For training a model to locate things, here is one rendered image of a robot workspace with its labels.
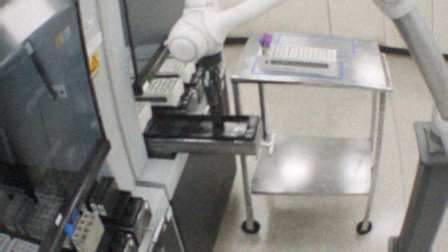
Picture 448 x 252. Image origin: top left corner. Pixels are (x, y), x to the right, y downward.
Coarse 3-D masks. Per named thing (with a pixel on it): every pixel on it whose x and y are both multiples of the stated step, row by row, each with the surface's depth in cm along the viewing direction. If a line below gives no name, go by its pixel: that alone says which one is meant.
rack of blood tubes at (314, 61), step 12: (276, 48) 174; (288, 48) 174; (300, 48) 174; (312, 48) 172; (264, 60) 170; (276, 60) 177; (288, 60) 168; (300, 60) 166; (312, 60) 165; (324, 60) 164; (336, 60) 167; (300, 72) 170; (312, 72) 168; (324, 72) 166; (336, 72) 166
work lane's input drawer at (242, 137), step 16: (160, 128) 153; (176, 128) 152; (192, 128) 151; (208, 128) 150; (224, 128) 149; (240, 128) 148; (256, 128) 146; (144, 144) 150; (160, 144) 149; (176, 144) 147; (192, 144) 146; (208, 144) 145; (224, 144) 144; (240, 144) 143; (256, 144) 143; (272, 144) 148; (256, 160) 145
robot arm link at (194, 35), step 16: (256, 0) 114; (272, 0) 115; (288, 0) 118; (192, 16) 116; (208, 16) 115; (224, 16) 114; (240, 16) 114; (256, 16) 115; (176, 32) 114; (192, 32) 113; (208, 32) 114; (224, 32) 116; (176, 48) 114; (192, 48) 113; (208, 48) 117
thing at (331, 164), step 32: (256, 32) 204; (288, 32) 201; (256, 64) 178; (352, 64) 173; (384, 96) 158; (288, 160) 216; (320, 160) 212; (352, 160) 209; (256, 192) 202; (288, 192) 198; (320, 192) 195; (352, 192) 191; (256, 224) 212
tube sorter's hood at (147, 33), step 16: (128, 0) 124; (144, 0) 136; (160, 0) 149; (176, 0) 165; (128, 16) 124; (144, 16) 137; (160, 16) 151; (176, 16) 167; (128, 32) 127; (144, 32) 139; (160, 32) 153; (144, 48) 140; (160, 48) 154; (144, 64) 141; (160, 64) 152; (144, 80) 140
